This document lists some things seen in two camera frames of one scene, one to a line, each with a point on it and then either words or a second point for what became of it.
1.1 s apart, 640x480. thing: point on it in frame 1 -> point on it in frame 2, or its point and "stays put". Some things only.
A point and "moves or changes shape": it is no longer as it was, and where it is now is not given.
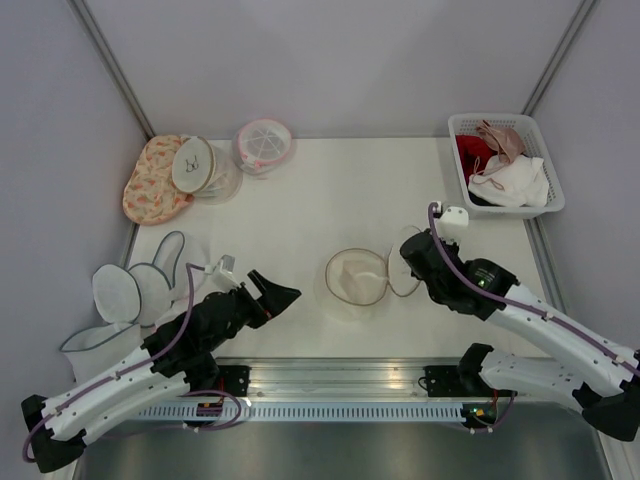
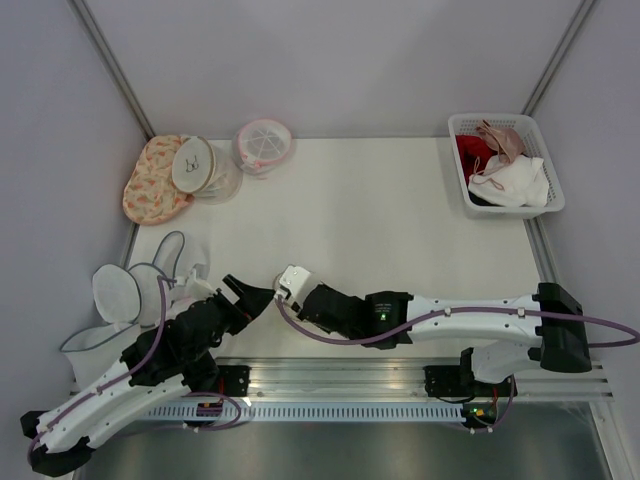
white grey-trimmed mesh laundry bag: (127, 304) stays put
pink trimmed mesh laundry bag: (261, 145) stays put
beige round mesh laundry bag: (359, 276) moves or changes shape
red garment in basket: (473, 153) stays put
